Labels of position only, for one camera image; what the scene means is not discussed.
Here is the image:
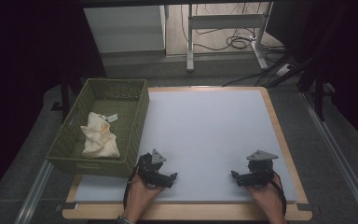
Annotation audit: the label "black stand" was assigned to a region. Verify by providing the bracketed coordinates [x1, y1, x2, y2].
[297, 62, 337, 122]
[50, 71, 85, 124]

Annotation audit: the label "person's right hand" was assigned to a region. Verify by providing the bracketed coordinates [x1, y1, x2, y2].
[247, 178, 288, 224]

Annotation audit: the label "metal floor rail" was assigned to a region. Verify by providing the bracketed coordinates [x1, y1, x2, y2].
[299, 91, 358, 224]
[13, 160, 54, 224]

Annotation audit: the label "green woven basket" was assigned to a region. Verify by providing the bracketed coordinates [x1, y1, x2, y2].
[46, 77, 150, 179]

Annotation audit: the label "black tape piece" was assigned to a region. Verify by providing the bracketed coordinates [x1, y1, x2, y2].
[296, 203, 313, 213]

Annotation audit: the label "left hand-held gripper black cable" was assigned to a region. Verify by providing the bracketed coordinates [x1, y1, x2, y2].
[122, 162, 141, 210]

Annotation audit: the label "cream cloth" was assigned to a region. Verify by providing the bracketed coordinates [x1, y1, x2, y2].
[79, 111, 121, 159]

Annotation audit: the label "hand-held gripper black cable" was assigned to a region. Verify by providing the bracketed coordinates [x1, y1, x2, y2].
[271, 172, 287, 217]
[122, 162, 141, 210]

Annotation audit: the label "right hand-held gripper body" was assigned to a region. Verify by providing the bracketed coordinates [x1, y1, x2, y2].
[245, 149, 280, 188]

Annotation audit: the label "person's left hand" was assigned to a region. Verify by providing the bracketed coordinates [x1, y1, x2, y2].
[122, 176, 166, 221]

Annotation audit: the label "coiled black floor cables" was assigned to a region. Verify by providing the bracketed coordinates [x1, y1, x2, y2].
[180, 3, 285, 54]

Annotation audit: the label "white desk frame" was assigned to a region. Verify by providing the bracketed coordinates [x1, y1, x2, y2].
[186, 2, 274, 73]

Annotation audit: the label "white cabinet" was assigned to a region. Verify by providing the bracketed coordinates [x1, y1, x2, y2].
[83, 5, 166, 54]

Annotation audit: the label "white power strip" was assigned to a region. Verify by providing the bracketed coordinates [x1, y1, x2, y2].
[274, 63, 293, 77]

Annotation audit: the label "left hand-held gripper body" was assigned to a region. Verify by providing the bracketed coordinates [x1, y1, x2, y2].
[136, 148, 167, 189]

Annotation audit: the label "right hand-held gripper black cable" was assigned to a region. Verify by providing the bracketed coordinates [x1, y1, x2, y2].
[271, 172, 287, 217]

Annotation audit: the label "pale grey foam mat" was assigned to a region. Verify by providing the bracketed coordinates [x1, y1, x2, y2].
[74, 89, 297, 204]

